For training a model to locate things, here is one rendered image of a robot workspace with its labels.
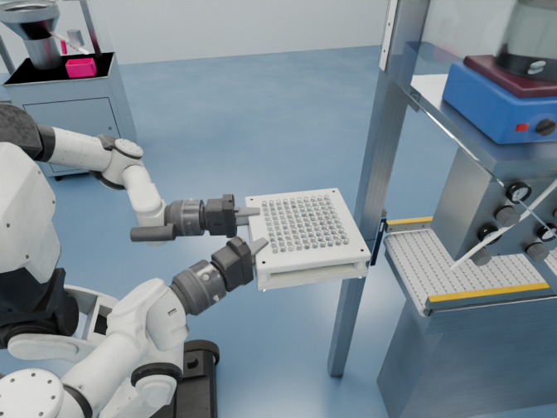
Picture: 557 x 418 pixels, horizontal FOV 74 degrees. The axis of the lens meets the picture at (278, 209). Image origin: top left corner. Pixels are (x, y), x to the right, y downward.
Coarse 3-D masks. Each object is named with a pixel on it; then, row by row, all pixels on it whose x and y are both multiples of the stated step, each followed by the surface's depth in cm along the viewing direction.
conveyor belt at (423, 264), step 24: (384, 240) 110; (408, 240) 107; (432, 240) 107; (408, 264) 100; (432, 264) 100; (504, 264) 100; (528, 264) 100; (552, 264) 100; (408, 288) 96; (432, 288) 93; (456, 288) 93; (480, 288) 93
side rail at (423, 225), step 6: (414, 222) 107; (420, 222) 108; (426, 222) 108; (390, 228) 107; (396, 228) 108; (402, 228) 108; (408, 228) 108; (414, 228) 109; (420, 228) 109; (426, 228) 110
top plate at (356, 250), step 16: (288, 192) 95; (304, 192) 95; (320, 192) 95; (336, 192) 95; (320, 208) 90; (336, 208) 90; (256, 224) 85; (272, 224) 85; (288, 224) 85; (336, 224) 85; (352, 224) 85; (352, 240) 81; (256, 256) 77; (272, 256) 77; (288, 256) 77; (304, 256) 77; (320, 256) 77; (336, 256) 77; (352, 256) 78; (368, 256) 78; (272, 272) 76
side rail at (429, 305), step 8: (480, 296) 87; (488, 296) 88; (496, 296) 88; (504, 296) 89; (512, 296) 89; (520, 296) 90; (528, 296) 90; (424, 304) 89; (432, 304) 87; (440, 304) 87; (448, 304) 88; (456, 304) 88; (464, 304) 89
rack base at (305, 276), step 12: (348, 264) 82; (276, 276) 79; (288, 276) 79; (300, 276) 79; (312, 276) 79; (324, 276) 80; (336, 276) 81; (348, 276) 81; (264, 288) 79; (276, 288) 79
